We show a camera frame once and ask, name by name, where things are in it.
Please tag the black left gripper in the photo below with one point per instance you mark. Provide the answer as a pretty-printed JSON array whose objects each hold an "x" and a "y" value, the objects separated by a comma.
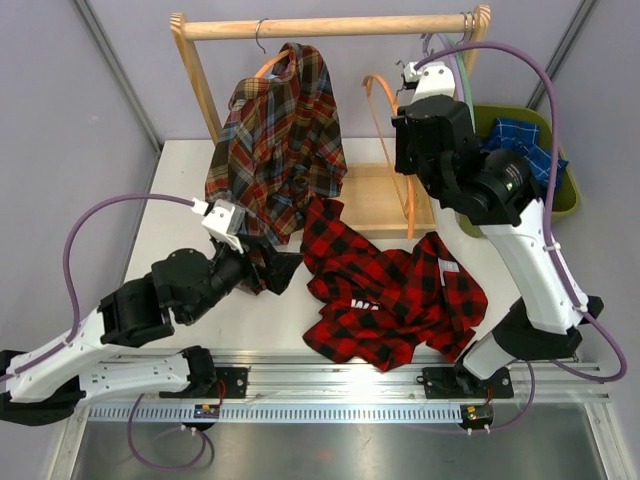
[{"x": 280, "y": 266}]

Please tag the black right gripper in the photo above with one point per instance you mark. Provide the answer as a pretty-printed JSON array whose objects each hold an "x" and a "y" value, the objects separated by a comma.
[{"x": 403, "y": 134}]

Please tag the red black checked shirt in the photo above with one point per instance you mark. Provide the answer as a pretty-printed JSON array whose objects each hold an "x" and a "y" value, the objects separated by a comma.
[{"x": 379, "y": 305}]

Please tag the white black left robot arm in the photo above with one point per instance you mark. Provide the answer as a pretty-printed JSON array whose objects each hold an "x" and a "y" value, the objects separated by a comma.
[{"x": 178, "y": 290}]

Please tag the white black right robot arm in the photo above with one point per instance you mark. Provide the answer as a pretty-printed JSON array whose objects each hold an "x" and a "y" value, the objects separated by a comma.
[{"x": 497, "y": 191}]

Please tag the mint green plastic hanger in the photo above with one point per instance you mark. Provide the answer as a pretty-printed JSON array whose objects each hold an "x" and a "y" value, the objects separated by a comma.
[{"x": 464, "y": 79}]

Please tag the lilac plastic hanger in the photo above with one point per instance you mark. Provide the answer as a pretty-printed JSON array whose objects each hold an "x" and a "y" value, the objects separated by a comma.
[{"x": 427, "y": 52}]

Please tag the blue checked shirt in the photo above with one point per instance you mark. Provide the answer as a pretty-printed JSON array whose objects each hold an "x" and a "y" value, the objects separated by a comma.
[{"x": 521, "y": 138}]

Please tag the brown multicolour plaid shirt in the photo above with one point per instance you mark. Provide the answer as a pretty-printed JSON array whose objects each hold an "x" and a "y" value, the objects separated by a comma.
[{"x": 280, "y": 146}]

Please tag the wooden clothes rack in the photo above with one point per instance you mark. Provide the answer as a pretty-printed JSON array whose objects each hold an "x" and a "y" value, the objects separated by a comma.
[{"x": 379, "y": 203}]

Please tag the green plastic bin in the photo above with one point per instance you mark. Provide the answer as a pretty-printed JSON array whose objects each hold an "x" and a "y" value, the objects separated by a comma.
[{"x": 566, "y": 195}]

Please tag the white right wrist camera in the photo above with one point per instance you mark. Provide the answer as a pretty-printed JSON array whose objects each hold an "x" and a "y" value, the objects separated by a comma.
[{"x": 432, "y": 79}]

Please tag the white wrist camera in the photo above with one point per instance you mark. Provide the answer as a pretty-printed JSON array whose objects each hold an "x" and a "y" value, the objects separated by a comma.
[
  {"x": 222, "y": 220},
  {"x": 432, "y": 79}
]

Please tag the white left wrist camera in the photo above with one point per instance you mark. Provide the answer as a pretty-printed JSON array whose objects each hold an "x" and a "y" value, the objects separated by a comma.
[{"x": 222, "y": 220}]

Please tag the aluminium mounting rail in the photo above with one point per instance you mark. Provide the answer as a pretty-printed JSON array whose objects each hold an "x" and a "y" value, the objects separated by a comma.
[{"x": 294, "y": 388}]

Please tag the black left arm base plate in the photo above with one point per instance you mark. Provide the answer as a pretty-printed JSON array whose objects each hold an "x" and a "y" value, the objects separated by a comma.
[{"x": 231, "y": 382}]

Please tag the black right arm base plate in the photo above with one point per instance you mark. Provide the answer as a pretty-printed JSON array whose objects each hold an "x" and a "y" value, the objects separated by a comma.
[{"x": 452, "y": 383}]

